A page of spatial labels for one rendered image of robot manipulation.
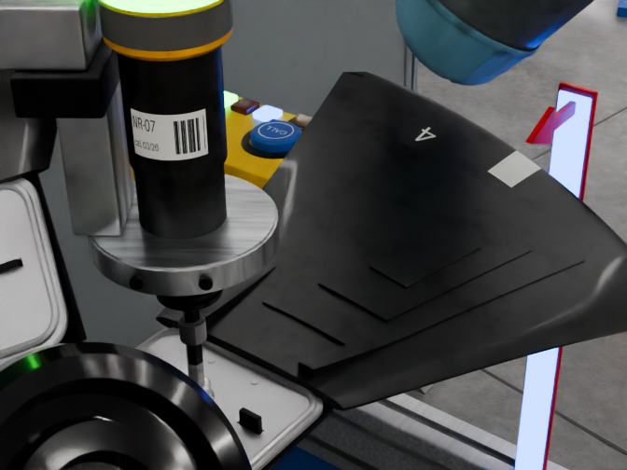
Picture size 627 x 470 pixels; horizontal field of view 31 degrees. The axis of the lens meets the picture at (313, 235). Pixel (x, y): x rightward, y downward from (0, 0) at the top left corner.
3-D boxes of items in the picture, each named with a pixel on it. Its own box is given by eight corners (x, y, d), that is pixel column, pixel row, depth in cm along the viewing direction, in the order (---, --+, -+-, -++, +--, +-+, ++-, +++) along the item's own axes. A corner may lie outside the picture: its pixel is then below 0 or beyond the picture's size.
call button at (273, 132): (241, 150, 89) (240, 131, 88) (272, 131, 92) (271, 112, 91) (280, 165, 87) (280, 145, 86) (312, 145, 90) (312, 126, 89)
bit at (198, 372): (188, 406, 46) (178, 300, 43) (182, 389, 47) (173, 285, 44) (214, 400, 46) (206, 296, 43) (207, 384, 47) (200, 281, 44)
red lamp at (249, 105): (229, 110, 94) (229, 103, 94) (243, 103, 95) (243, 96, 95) (246, 117, 93) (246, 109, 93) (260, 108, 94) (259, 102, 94)
